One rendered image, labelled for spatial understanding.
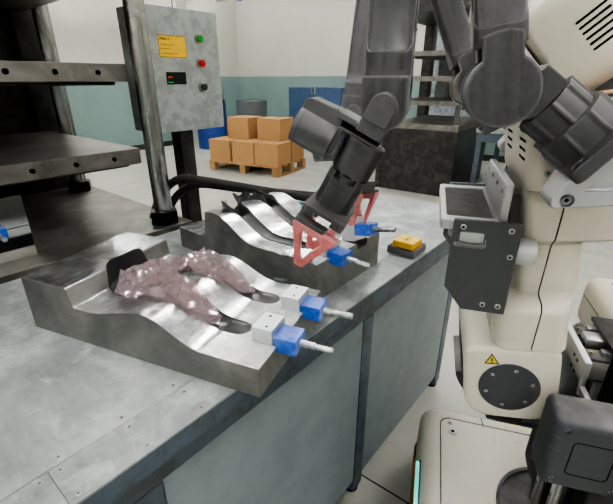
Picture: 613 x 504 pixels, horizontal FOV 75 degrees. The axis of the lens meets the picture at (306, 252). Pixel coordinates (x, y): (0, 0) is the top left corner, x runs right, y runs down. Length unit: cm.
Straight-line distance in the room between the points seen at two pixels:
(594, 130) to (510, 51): 13
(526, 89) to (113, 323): 69
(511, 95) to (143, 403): 64
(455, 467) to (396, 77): 104
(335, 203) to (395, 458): 122
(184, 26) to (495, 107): 130
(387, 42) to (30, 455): 68
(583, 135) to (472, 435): 102
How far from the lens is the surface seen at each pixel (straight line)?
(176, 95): 160
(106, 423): 68
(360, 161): 55
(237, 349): 66
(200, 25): 169
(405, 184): 503
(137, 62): 140
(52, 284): 85
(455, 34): 98
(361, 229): 94
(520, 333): 80
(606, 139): 54
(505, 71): 51
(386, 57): 53
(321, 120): 56
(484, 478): 130
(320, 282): 87
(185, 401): 67
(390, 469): 161
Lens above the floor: 125
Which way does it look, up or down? 23 degrees down
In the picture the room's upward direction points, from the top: straight up
